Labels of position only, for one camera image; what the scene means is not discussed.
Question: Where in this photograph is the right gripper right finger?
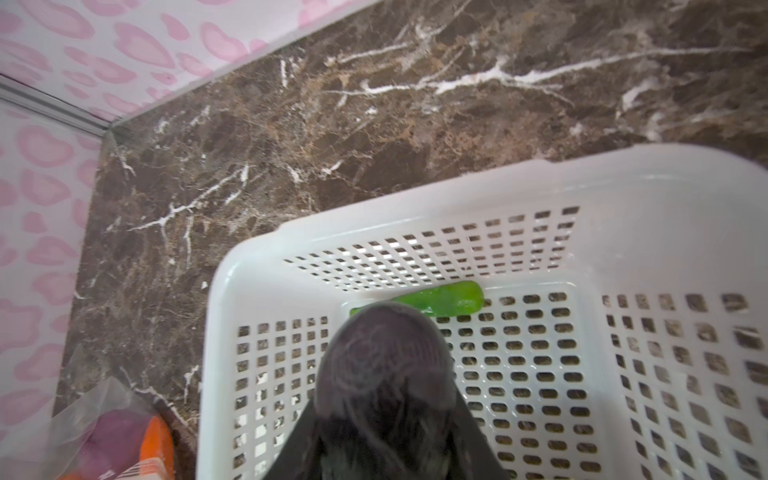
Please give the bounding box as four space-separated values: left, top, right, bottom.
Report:
452 390 509 480

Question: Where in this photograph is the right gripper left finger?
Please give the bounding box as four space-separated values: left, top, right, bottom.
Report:
264 399 322 480

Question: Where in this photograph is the dark eggplant toy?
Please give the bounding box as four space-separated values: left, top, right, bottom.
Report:
313 302 457 479

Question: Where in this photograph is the green cucumber toy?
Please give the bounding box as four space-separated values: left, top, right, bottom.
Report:
344 281 485 318

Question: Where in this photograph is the purple onion toy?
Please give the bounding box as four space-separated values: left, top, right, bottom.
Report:
77 409 150 479

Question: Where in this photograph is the clear zip top bag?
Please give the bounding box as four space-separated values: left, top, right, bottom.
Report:
37 377 176 479

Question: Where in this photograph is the white plastic basket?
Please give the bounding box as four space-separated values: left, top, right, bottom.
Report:
196 144 767 479

